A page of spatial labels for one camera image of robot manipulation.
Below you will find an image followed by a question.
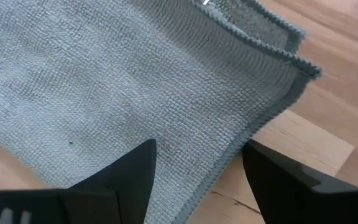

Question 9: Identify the grey microfiber towel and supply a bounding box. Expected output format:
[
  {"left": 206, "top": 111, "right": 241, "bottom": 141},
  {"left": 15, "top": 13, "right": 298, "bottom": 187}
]
[{"left": 0, "top": 0, "right": 323, "bottom": 224}]

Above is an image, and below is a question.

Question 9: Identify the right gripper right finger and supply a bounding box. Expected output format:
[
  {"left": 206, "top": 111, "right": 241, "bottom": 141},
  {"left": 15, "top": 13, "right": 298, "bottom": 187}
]
[{"left": 241, "top": 138, "right": 358, "bottom": 224}]

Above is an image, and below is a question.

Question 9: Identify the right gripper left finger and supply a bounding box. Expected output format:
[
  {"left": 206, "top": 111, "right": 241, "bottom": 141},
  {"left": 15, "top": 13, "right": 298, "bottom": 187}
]
[{"left": 0, "top": 138, "right": 158, "bottom": 224}]

